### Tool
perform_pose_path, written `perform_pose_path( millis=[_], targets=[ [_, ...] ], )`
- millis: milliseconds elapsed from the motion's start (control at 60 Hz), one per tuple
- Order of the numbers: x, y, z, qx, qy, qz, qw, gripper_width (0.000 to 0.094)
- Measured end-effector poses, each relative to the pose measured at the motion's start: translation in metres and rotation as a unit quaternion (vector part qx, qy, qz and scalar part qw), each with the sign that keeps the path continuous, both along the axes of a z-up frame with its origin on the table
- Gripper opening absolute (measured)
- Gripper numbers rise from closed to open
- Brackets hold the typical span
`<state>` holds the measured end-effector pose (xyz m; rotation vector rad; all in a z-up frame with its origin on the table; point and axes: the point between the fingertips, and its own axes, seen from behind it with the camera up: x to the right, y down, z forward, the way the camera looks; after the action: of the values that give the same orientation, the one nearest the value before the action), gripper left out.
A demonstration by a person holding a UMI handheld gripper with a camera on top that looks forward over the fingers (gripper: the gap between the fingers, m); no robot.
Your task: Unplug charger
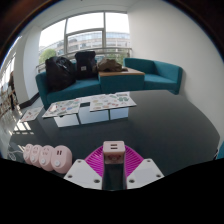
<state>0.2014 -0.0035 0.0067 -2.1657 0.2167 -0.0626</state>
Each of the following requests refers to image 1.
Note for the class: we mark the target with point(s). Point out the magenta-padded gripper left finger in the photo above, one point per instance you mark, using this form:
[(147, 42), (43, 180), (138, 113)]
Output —
[(85, 173)]

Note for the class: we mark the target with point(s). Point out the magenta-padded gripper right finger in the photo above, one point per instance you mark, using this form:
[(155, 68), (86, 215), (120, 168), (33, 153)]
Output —
[(143, 171)]

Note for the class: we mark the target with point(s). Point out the pink power strip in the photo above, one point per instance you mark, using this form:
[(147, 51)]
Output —
[(50, 158)]

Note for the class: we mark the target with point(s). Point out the teal chair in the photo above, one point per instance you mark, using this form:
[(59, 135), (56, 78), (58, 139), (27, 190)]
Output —
[(221, 151)]

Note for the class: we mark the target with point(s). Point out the teal sofa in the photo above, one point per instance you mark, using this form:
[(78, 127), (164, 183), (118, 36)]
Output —
[(76, 88), (163, 78)]

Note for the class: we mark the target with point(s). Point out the wood-topped teal side table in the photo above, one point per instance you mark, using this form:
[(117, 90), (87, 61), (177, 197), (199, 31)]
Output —
[(121, 83)]

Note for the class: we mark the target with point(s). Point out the glossy black backpack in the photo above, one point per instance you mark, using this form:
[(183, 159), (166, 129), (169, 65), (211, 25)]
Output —
[(59, 73)]

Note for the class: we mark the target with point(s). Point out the black backpack with label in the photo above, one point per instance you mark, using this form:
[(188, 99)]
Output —
[(85, 65)]

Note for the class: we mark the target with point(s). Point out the person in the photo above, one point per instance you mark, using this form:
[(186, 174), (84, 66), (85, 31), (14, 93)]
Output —
[(12, 90)]

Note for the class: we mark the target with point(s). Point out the brown bag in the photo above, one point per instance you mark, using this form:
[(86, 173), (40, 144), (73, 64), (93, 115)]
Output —
[(110, 65)]

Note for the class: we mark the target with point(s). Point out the metal window railing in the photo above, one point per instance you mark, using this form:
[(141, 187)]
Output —
[(66, 53)]

